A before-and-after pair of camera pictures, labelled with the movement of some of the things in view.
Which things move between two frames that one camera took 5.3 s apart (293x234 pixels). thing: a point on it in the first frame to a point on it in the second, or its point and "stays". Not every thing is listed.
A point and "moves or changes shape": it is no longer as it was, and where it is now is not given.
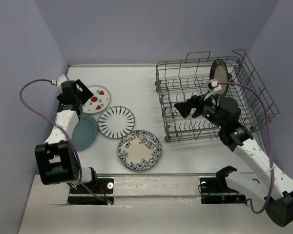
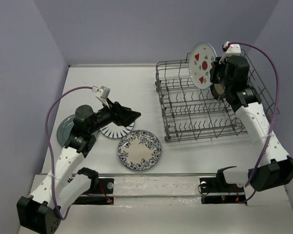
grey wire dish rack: (200, 96) stays
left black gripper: (86, 94) to (122, 111)
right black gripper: (185, 107) to (216, 67)
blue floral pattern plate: (139, 150) stays
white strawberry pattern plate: (99, 102) moves or changes shape
